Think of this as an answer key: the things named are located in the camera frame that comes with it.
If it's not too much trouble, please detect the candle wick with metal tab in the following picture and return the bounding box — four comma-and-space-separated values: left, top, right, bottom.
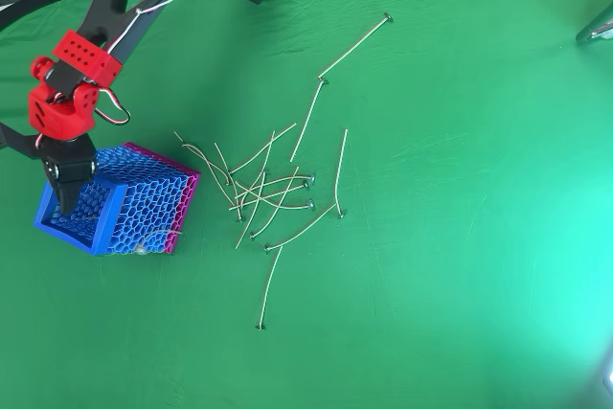
135, 228, 185, 256
173, 130, 233, 187
263, 202, 338, 254
235, 129, 277, 212
234, 181, 316, 213
289, 77, 329, 163
228, 122, 298, 176
214, 142, 244, 223
234, 172, 318, 204
247, 167, 301, 241
181, 142, 239, 209
317, 12, 395, 80
228, 180, 311, 212
333, 127, 350, 219
255, 245, 284, 332
234, 168, 269, 250

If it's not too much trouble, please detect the blue and magenta lattice basket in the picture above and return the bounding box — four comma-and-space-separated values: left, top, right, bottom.
32, 141, 201, 257

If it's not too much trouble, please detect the green table cloth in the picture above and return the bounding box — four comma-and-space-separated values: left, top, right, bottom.
0, 0, 613, 409

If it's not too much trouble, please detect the clear plastic stand clamp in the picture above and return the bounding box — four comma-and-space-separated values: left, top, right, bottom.
577, 26, 613, 43

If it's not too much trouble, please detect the silver metal stand pole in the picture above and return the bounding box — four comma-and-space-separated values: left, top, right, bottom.
576, 4, 613, 43

